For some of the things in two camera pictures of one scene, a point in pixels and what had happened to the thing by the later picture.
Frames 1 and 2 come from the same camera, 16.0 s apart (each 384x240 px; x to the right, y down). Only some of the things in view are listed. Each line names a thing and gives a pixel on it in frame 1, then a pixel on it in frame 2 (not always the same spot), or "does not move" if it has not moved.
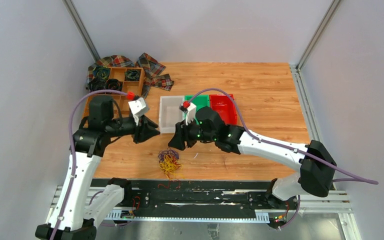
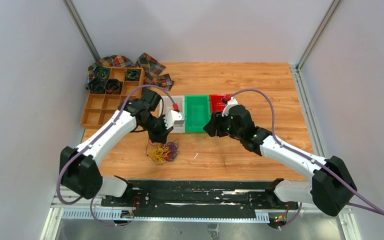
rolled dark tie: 101,72 does not move
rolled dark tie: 132,75 does not move
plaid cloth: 152,69 does not move
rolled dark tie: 96,84 does not move
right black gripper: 181,133 → 213,125
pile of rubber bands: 177,164 → 168,155
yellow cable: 169,166 → 160,153
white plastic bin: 170,113 does not move
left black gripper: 144,131 → 161,137
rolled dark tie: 114,84 does not move
